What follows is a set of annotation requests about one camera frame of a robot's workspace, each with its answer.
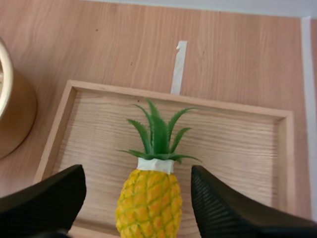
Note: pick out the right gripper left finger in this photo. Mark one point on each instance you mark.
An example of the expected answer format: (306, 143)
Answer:
(42, 205)

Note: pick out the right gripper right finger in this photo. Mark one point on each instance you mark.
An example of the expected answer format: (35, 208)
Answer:
(223, 210)

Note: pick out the shallow wooden tray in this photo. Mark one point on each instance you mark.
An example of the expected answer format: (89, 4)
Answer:
(223, 153)

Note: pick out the yellow toy pineapple green crown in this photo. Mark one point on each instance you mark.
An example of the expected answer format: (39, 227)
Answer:
(149, 198)

